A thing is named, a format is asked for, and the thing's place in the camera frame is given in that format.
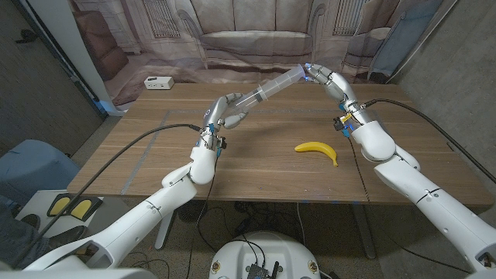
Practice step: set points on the yellow toy banana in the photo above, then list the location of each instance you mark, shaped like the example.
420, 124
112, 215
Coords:
315, 147

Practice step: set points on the grey tape outline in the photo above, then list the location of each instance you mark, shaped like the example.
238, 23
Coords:
290, 111

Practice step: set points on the black and yellow foot pedal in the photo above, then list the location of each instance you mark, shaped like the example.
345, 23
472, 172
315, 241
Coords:
62, 206

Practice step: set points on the large clear plastic syringe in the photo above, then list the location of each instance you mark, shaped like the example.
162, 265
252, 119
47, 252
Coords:
279, 83

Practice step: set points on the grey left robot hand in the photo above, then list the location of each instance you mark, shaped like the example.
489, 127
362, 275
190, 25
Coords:
213, 112

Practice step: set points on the black round floor fan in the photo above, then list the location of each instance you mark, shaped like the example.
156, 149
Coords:
190, 211

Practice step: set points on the black shoe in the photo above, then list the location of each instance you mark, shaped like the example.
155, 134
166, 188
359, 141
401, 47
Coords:
31, 221

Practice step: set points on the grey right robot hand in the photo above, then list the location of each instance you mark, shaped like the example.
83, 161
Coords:
341, 87

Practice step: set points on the blue-grey upholstered seat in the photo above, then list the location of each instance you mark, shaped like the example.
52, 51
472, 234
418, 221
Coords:
35, 166

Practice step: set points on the person's leg in jeans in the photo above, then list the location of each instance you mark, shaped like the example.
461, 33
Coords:
15, 240

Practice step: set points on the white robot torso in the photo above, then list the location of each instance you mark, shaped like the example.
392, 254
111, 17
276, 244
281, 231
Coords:
267, 248

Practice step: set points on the white table leg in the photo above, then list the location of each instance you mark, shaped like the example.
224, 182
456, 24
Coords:
164, 232

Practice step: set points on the white upright panel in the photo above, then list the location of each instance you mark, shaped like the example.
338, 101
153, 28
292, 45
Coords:
66, 38

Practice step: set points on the grey table leg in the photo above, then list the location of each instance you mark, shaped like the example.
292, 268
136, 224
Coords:
364, 228

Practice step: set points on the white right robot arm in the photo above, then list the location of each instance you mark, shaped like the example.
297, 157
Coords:
426, 193

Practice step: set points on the white floor platform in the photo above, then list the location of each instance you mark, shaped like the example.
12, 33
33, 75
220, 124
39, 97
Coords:
97, 217

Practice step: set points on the printed sofa room backdrop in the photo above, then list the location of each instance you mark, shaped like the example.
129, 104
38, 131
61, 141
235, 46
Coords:
255, 38

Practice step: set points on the white power box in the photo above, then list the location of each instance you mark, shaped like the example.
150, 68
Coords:
159, 83

